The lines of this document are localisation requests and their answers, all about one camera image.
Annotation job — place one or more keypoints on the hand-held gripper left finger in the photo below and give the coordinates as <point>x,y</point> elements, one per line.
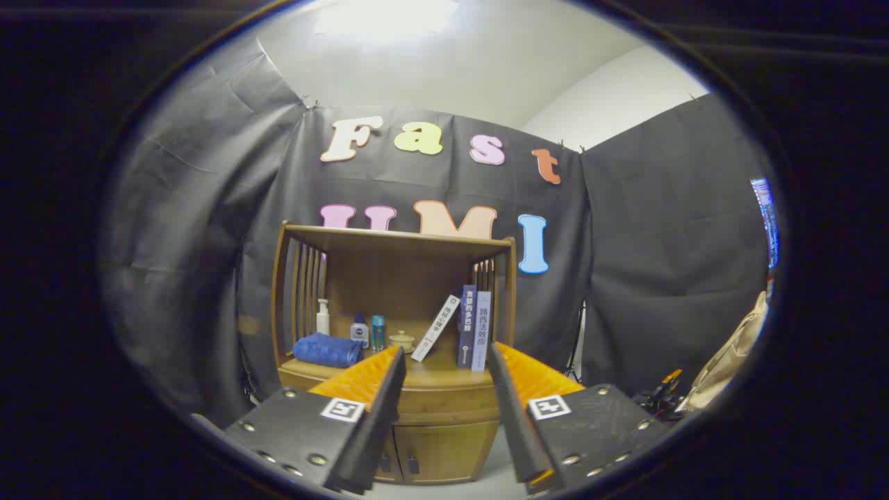
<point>378,417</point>

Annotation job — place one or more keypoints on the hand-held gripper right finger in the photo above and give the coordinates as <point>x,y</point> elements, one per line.
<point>514,417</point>

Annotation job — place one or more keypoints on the wooden countertop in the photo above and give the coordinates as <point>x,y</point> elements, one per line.
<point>441,375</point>

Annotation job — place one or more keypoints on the wooden cabinet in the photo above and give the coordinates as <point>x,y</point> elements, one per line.
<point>389,278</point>

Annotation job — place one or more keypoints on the beige lidded teacup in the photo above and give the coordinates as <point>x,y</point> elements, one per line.
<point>402,342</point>

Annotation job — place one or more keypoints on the clear blue bottle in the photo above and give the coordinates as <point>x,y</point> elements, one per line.
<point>378,335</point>

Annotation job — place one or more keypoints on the rolled blue towel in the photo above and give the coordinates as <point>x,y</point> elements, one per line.
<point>326,351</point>

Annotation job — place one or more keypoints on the white lotion bottle blue cap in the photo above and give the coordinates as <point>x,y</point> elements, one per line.
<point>359,333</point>

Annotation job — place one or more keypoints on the light purple book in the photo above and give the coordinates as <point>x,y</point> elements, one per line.
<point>482,333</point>

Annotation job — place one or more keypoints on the black tripod stand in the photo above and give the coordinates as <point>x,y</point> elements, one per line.
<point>576,347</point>

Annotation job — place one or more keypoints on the dark blue book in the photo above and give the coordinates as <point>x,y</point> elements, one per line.
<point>467,326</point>

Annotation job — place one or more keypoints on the white book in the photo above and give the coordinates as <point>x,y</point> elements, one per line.
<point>436,328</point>

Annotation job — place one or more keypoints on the white pump bottle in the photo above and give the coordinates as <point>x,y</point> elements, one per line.
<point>323,321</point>

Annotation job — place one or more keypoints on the black and orange tool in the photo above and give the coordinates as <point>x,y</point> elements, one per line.
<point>663,396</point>

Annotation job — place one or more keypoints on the beige bag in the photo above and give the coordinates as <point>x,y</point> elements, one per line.
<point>729,361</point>

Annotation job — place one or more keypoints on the monitor screen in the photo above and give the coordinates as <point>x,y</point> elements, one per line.
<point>766,222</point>

